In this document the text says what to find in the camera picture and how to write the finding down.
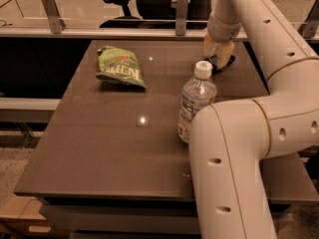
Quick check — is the dark blue rxbar wrapper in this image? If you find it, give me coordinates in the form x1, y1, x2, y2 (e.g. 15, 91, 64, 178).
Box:
204, 55, 235, 74

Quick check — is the clear plastic water bottle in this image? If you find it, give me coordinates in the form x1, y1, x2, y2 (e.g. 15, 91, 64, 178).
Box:
177, 61, 217, 142

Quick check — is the grey metal bracket right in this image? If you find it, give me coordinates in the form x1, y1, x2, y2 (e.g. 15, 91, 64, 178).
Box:
298, 0, 319, 39

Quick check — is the cardboard box on floor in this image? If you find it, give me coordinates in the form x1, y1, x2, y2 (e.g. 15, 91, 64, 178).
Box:
0, 196, 73, 239

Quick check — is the black office chair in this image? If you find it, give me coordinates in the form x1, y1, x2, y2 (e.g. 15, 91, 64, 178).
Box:
100, 0, 211, 30

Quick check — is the green chip bag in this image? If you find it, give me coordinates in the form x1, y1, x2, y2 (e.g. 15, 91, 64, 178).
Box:
96, 46, 146, 88

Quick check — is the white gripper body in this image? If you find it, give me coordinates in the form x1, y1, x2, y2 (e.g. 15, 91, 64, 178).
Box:
207, 12, 241, 43

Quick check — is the grey metal bracket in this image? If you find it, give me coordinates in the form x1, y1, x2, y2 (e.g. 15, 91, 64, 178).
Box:
41, 0, 66, 34
175, 0, 188, 36
298, 0, 319, 39

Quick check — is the grey metal bracket middle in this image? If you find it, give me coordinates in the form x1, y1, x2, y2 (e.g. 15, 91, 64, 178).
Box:
175, 0, 188, 36

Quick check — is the grey metal bracket left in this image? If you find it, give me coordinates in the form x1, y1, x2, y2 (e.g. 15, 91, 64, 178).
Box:
41, 0, 66, 34

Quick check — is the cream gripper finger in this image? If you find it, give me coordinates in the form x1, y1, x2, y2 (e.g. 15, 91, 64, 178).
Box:
215, 41, 234, 64
203, 33, 216, 57

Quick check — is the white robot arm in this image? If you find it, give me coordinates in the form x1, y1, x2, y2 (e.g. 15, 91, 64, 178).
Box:
189, 0, 319, 239

